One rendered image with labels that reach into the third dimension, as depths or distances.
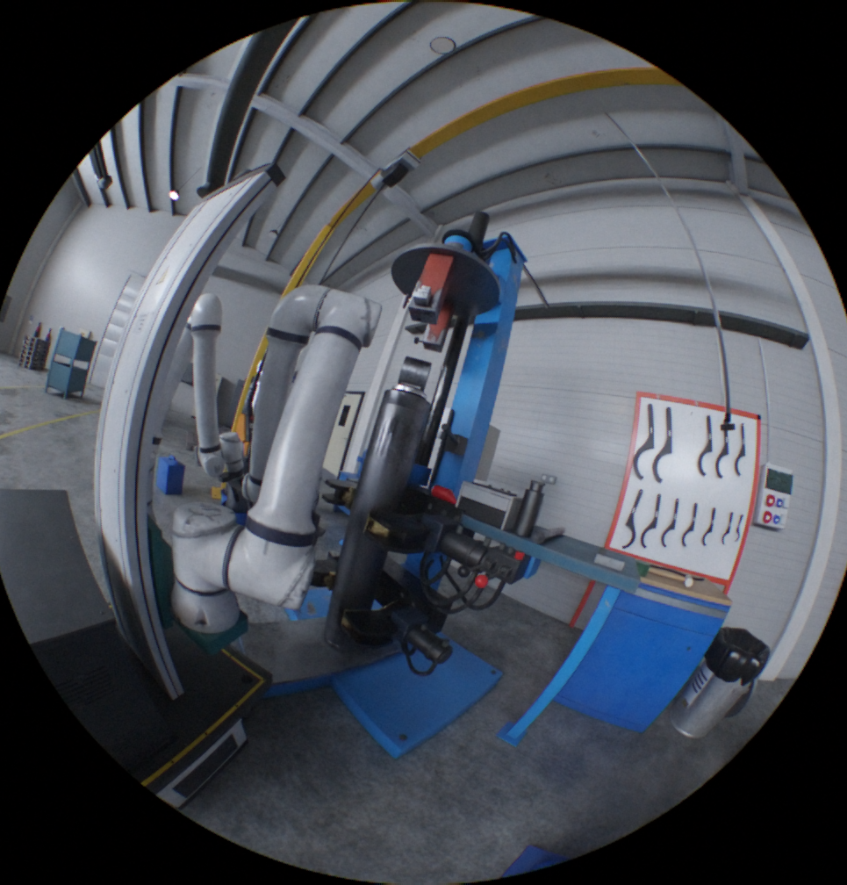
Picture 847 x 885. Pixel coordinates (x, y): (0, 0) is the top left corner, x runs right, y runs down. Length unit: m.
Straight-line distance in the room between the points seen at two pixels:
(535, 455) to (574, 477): 0.50
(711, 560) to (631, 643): 1.43
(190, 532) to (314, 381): 0.40
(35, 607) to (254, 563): 0.50
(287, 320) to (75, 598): 0.74
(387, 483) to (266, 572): 0.67
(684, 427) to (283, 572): 2.92
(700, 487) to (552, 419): 1.75
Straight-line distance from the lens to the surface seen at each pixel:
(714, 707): 2.25
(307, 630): 1.59
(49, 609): 0.64
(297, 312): 0.65
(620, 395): 2.92
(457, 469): 1.37
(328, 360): 0.56
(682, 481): 2.76
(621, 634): 1.67
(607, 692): 1.89
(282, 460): 0.52
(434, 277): 1.15
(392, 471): 1.05
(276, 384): 0.70
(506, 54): 6.04
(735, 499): 2.95
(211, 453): 1.05
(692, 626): 1.74
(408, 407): 1.06
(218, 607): 0.69
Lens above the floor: 1.25
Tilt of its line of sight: 2 degrees up
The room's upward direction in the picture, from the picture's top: 16 degrees clockwise
